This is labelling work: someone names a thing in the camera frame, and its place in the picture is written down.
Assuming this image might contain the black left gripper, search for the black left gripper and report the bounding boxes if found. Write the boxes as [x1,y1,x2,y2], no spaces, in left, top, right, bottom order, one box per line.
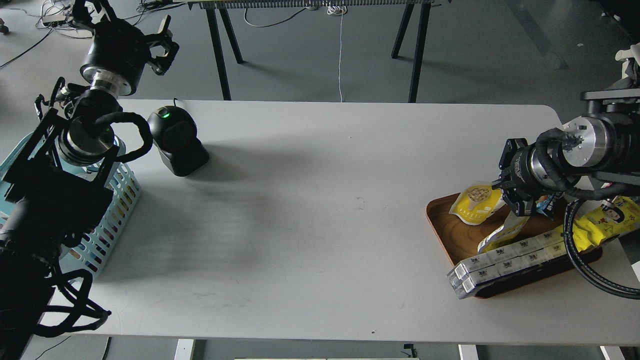
[69,0,179,96]

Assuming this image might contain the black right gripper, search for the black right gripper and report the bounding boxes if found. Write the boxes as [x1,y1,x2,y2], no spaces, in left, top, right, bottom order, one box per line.
[491,137,542,217]

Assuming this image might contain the yellow white snack pouch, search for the yellow white snack pouch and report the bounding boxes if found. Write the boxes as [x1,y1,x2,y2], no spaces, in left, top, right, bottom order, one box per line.
[448,181,505,226]

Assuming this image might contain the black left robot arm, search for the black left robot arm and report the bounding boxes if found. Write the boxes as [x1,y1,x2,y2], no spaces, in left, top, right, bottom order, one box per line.
[1,0,179,360]

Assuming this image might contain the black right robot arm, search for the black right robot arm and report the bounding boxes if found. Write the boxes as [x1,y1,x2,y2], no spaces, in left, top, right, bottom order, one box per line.
[491,88,640,216]

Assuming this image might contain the blue snack packet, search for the blue snack packet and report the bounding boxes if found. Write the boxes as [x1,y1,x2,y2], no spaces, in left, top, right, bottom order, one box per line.
[535,191,563,221]

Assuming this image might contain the yellow cartoon snack bag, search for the yellow cartoon snack bag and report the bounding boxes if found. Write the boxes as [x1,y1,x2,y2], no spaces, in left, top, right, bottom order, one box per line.
[572,196,640,253]

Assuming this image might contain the light blue plastic basket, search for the light blue plastic basket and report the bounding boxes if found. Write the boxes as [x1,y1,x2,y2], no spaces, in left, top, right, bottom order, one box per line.
[0,133,142,280]

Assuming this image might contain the yellow white pouch in tray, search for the yellow white pouch in tray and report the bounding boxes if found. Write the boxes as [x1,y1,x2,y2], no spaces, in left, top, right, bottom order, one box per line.
[477,212,531,254]

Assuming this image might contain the wooden brown tray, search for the wooden brown tray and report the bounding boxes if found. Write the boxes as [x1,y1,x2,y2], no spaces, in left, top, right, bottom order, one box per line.
[425,194,573,276]

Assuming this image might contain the long clear box pack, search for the long clear box pack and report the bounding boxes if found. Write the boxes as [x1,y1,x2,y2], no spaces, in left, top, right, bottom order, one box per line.
[446,231,570,299]

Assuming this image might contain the black trestle table background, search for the black trestle table background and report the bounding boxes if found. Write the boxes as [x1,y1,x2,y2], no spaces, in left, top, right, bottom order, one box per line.
[176,2,441,103]

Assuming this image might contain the black barcode scanner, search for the black barcode scanner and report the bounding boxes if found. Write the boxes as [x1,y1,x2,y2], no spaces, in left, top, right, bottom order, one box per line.
[147,105,210,177]

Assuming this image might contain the floor cables and adapter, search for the floor cables and adapter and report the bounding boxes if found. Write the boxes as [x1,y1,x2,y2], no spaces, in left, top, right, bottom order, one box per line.
[0,0,186,71]

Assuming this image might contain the white hanging cord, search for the white hanging cord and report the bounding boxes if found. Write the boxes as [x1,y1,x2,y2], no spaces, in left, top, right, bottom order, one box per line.
[327,4,349,103]

